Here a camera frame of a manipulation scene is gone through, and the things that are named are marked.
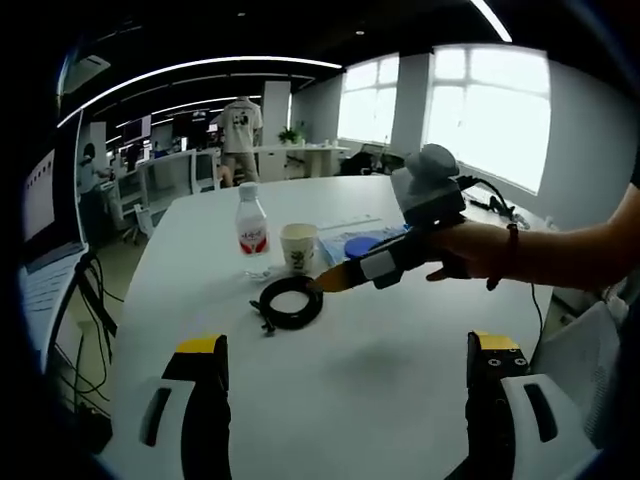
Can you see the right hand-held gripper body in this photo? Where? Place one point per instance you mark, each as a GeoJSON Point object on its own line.
{"type": "Point", "coordinates": [430, 185]}

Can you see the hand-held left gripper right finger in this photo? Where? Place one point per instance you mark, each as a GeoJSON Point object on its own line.
{"type": "Point", "coordinates": [492, 400]}

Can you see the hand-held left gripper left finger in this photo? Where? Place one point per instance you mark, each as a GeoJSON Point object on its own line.
{"type": "Point", "coordinates": [205, 400]}

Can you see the clear pouch with blue disc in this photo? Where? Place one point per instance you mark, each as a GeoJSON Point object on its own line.
{"type": "Point", "coordinates": [362, 245]}

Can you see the white paper cup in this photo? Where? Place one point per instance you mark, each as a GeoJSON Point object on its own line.
{"type": "Point", "coordinates": [299, 250]}

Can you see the clear plastic bottle red label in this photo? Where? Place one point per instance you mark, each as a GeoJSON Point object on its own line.
{"type": "Point", "coordinates": [252, 225]}

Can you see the white tabletop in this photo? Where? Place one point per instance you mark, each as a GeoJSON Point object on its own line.
{"type": "Point", "coordinates": [350, 360]}

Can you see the person's right hand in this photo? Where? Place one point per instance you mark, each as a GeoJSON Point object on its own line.
{"type": "Point", "coordinates": [470, 250]}

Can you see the black office chair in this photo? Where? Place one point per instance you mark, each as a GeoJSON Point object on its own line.
{"type": "Point", "coordinates": [367, 162]}

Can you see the large window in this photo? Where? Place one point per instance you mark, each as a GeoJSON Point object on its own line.
{"type": "Point", "coordinates": [370, 100]}
{"type": "Point", "coordinates": [492, 115]}

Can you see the grey mesh chair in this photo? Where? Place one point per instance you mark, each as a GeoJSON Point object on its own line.
{"type": "Point", "coordinates": [585, 365]}

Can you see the white counter desk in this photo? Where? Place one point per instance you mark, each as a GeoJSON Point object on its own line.
{"type": "Point", "coordinates": [310, 155]}

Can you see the green potted plant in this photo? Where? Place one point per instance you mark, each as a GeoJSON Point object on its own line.
{"type": "Point", "coordinates": [290, 135]}

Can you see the white mesh office chair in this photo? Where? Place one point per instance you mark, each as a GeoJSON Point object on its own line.
{"type": "Point", "coordinates": [205, 170]}

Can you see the open laptop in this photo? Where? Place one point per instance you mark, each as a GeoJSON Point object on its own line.
{"type": "Point", "coordinates": [42, 210]}

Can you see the long ceiling light strip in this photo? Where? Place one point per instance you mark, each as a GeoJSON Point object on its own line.
{"type": "Point", "coordinates": [190, 75]}

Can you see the wall display screen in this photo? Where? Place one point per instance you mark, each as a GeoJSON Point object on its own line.
{"type": "Point", "coordinates": [137, 130]}

